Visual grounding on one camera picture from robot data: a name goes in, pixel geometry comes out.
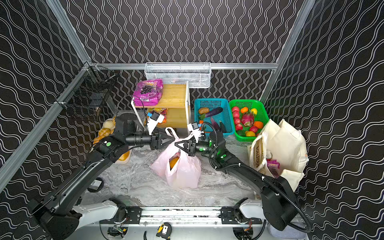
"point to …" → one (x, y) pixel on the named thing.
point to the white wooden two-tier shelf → (176, 99)
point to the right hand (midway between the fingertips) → (175, 145)
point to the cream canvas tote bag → (287, 145)
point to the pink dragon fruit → (247, 119)
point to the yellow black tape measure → (164, 230)
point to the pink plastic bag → (175, 166)
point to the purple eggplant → (214, 111)
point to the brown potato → (203, 110)
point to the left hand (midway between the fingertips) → (174, 137)
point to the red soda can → (269, 155)
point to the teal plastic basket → (223, 121)
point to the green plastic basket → (240, 106)
